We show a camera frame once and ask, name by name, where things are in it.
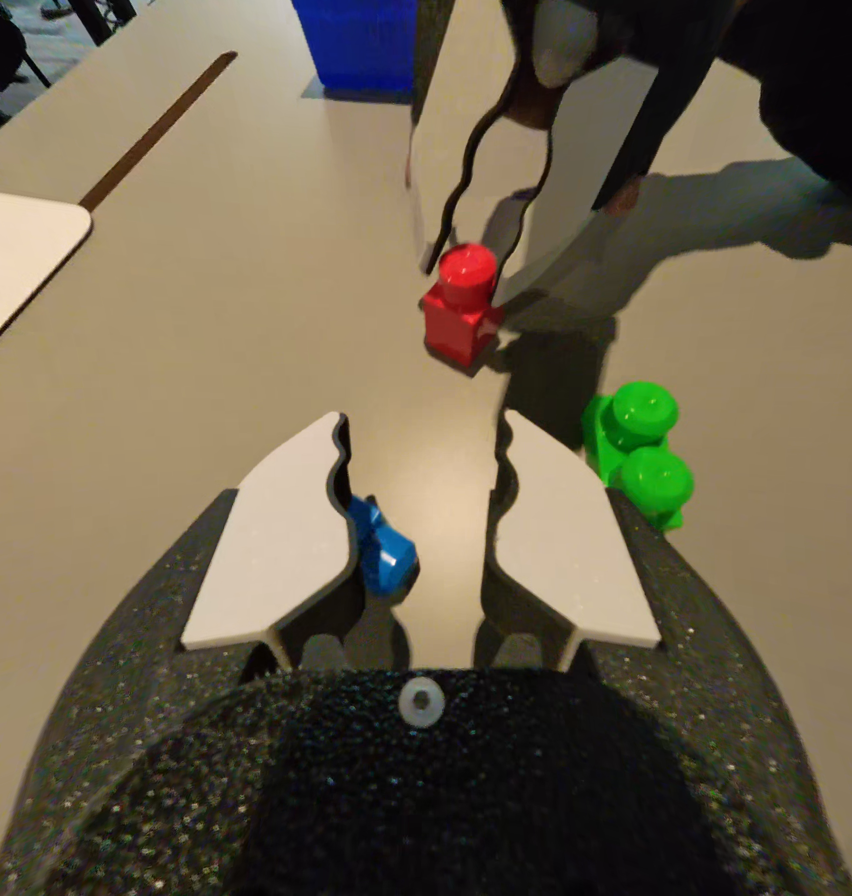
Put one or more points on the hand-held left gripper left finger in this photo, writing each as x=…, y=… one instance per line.
x=272, y=560

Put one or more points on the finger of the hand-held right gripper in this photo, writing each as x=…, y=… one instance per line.
x=587, y=154
x=417, y=203

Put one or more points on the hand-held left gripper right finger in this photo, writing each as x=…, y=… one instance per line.
x=566, y=553

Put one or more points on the blue one-stud toy block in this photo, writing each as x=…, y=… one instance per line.
x=387, y=553

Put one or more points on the red one-stud toy block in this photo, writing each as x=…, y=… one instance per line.
x=461, y=315

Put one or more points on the green two-stud toy block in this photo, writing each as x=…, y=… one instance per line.
x=636, y=448

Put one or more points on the blue plastic bin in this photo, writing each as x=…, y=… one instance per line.
x=356, y=42

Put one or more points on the person's right forearm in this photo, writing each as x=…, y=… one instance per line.
x=818, y=84

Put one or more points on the person's right hand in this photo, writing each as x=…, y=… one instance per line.
x=531, y=108

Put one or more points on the black office chair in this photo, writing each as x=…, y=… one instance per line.
x=5, y=63

